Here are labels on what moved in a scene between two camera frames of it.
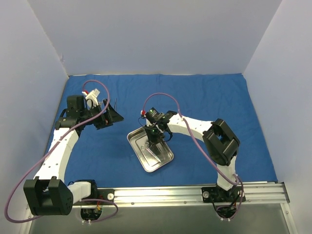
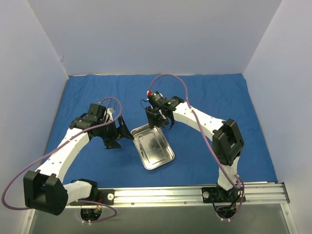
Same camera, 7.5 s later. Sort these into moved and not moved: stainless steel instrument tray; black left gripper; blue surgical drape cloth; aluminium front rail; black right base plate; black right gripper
Moved: black left gripper; black right gripper
Not moved: stainless steel instrument tray; blue surgical drape cloth; black right base plate; aluminium front rail
